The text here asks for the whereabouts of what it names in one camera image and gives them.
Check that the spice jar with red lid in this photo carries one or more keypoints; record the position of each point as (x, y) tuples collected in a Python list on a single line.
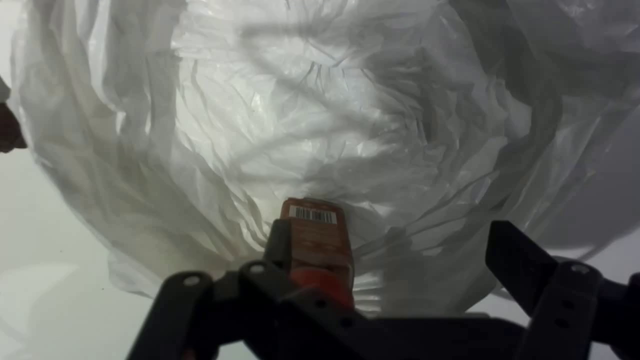
[(321, 246)]

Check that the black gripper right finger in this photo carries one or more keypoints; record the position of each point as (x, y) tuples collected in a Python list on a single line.
[(573, 312)]

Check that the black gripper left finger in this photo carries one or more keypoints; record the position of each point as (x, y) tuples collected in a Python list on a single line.
[(267, 316)]

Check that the white plastic bag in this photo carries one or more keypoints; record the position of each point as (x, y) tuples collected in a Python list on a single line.
[(267, 132)]

